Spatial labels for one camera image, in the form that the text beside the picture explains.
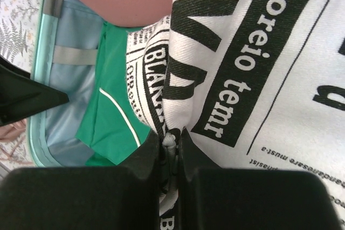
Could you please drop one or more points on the light blue suitcase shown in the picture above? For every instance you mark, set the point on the light blue suitcase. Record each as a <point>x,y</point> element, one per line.
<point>81,59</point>

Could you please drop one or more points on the beige pink bra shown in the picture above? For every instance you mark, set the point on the beige pink bra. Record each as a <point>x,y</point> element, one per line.
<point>12,133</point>

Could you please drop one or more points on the newspaper print garment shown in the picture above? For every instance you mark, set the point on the newspaper print garment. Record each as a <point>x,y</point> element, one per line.
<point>257,84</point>

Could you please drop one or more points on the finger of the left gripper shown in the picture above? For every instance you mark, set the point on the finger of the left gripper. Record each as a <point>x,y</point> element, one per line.
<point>22,97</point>

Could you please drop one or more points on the green Guess t-shirt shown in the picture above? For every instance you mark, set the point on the green Guess t-shirt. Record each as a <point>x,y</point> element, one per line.
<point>109,126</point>

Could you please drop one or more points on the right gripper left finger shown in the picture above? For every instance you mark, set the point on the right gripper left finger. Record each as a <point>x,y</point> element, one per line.
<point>113,197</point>

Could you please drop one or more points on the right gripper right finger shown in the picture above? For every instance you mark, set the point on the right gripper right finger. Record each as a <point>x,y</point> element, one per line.
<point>211,197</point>

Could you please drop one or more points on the floral patterned table mat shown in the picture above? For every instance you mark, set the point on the floral patterned table mat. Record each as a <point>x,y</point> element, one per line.
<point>19,26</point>

